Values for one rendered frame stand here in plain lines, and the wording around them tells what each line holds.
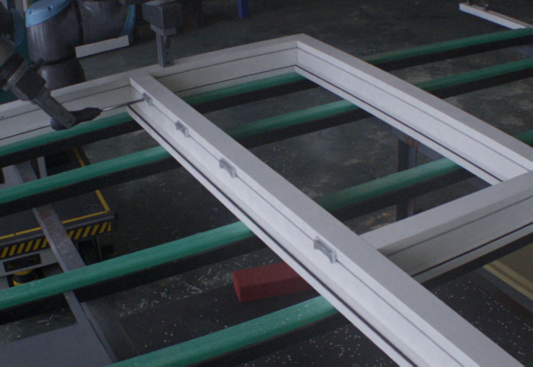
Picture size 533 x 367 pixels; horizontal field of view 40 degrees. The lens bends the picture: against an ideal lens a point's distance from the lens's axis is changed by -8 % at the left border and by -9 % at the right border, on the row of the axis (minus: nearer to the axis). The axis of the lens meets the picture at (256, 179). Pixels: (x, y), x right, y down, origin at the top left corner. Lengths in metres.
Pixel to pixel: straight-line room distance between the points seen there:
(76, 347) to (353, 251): 0.39
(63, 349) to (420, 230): 0.51
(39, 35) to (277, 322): 1.50
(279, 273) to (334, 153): 1.97
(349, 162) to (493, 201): 2.26
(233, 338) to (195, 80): 0.89
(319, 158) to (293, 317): 2.43
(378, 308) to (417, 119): 0.62
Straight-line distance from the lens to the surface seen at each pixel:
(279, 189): 1.19
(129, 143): 3.73
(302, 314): 1.04
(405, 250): 1.08
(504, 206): 1.19
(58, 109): 1.54
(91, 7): 2.34
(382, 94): 1.62
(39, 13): 2.32
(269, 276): 1.54
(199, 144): 1.40
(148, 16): 1.75
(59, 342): 1.06
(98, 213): 2.48
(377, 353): 1.40
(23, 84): 1.50
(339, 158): 3.43
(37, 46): 2.35
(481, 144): 1.40
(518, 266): 1.57
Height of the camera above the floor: 1.49
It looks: 27 degrees down
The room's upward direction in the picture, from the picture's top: 4 degrees counter-clockwise
